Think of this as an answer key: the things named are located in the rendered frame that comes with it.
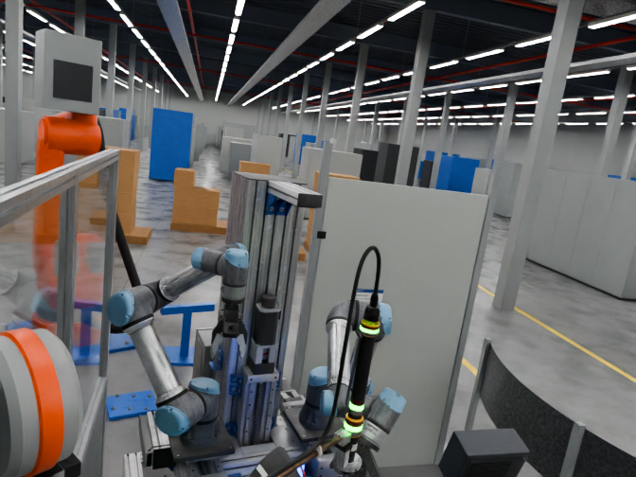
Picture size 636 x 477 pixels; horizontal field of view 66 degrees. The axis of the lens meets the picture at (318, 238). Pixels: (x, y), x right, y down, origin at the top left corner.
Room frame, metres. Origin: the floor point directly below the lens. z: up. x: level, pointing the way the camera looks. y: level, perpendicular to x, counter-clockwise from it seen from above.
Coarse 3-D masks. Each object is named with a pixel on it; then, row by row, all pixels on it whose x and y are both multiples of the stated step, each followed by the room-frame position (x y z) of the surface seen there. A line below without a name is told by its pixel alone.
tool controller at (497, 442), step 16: (464, 432) 1.59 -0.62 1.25; (480, 432) 1.61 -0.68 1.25; (496, 432) 1.63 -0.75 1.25; (512, 432) 1.64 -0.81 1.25; (448, 448) 1.60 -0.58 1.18; (464, 448) 1.52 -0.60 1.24; (480, 448) 1.54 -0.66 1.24; (496, 448) 1.55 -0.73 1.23; (512, 448) 1.57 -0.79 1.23; (448, 464) 1.58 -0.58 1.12; (464, 464) 1.50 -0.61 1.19; (480, 464) 1.51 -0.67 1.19; (496, 464) 1.54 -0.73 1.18; (512, 464) 1.56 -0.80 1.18
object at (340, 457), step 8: (336, 432) 1.02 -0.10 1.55; (344, 440) 1.00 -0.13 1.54; (336, 448) 1.03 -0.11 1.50; (344, 448) 1.00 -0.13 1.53; (336, 456) 1.03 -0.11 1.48; (344, 456) 1.01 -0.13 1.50; (336, 464) 1.03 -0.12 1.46; (344, 464) 1.02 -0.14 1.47; (352, 464) 1.03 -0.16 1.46; (360, 464) 1.04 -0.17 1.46
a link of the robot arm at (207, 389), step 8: (192, 384) 1.63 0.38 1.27; (200, 384) 1.64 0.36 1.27; (208, 384) 1.65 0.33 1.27; (216, 384) 1.66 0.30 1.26; (200, 392) 1.61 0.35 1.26; (208, 392) 1.62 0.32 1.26; (216, 392) 1.64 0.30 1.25; (208, 400) 1.61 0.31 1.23; (216, 400) 1.65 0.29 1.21; (208, 408) 1.60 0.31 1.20; (216, 408) 1.65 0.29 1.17; (208, 416) 1.62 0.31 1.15
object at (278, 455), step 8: (280, 448) 1.12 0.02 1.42; (272, 456) 1.08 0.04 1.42; (280, 456) 1.09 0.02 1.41; (288, 456) 1.11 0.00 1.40; (264, 464) 1.04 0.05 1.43; (272, 464) 1.06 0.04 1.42; (280, 464) 1.07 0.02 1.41; (256, 472) 1.01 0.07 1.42; (272, 472) 1.04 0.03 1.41; (296, 472) 1.09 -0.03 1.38
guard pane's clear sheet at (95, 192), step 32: (64, 192) 1.21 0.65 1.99; (96, 192) 1.66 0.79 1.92; (32, 224) 0.94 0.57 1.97; (64, 224) 1.22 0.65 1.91; (96, 224) 1.69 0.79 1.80; (0, 256) 0.77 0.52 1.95; (32, 256) 0.95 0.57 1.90; (64, 256) 1.23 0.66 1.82; (96, 256) 1.72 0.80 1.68; (0, 288) 0.77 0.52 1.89; (32, 288) 0.95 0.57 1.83; (64, 288) 1.24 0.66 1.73; (96, 288) 1.75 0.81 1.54; (0, 320) 0.77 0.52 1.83; (32, 320) 0.96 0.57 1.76; (96, 320) 1.79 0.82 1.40; (96, 352) 1.83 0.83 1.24; (96, 384) 1.87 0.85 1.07
